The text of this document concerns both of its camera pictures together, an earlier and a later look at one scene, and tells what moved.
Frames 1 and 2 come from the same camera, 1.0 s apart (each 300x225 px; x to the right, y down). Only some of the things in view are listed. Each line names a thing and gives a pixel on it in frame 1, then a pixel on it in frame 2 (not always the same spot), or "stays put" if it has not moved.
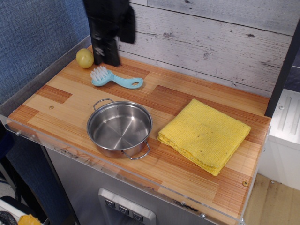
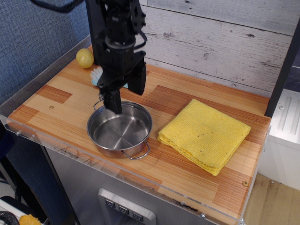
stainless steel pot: (117, 127) stays put
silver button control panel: (115, 209) stays put
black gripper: (107, 18) -> (121, 60)
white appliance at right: (280, 158) stays put
